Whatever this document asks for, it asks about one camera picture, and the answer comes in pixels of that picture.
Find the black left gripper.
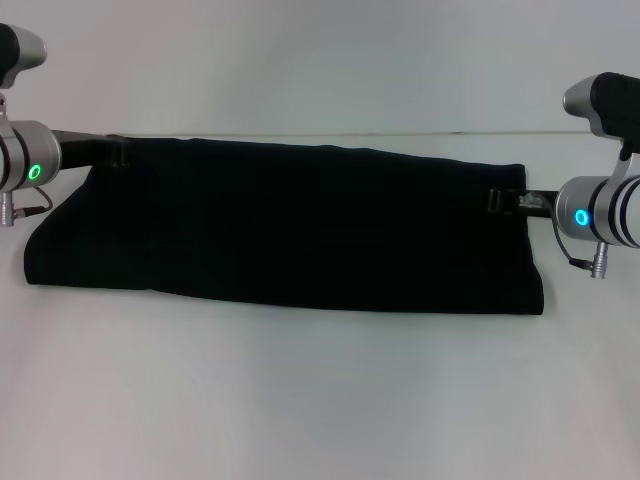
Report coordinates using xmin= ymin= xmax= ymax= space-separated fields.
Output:
xmin=52 ymin=128 xmax=133 ymax=172

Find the thin dark cable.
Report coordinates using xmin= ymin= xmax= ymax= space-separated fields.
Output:
xmin=10 ymin=187 xmax=55 ymax=216

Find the thin grey cable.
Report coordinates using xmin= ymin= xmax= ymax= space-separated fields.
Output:
xmin=549 ymin=199 xmax=596 ymax=267

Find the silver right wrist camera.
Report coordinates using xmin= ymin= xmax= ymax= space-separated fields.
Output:
xmin=562 ymin=72 xmax=640 ymax=177

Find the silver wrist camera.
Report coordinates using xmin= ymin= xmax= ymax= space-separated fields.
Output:
xmin=0 ymin=22 xmax=49 ymax=92
xmin=562 ymin=72 xmax=640 ymax=177

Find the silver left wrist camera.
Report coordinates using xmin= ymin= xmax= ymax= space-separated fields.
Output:
xmin=0 ymin=22 xmax=49 ymax=92

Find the black shirt with FREE print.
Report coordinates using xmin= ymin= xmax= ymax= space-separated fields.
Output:
xmin=23 ymin=133 xmax=546 ymax=317

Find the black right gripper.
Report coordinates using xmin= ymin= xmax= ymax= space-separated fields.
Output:
xmin=486 ymin=187 xmax=559 ymax=222

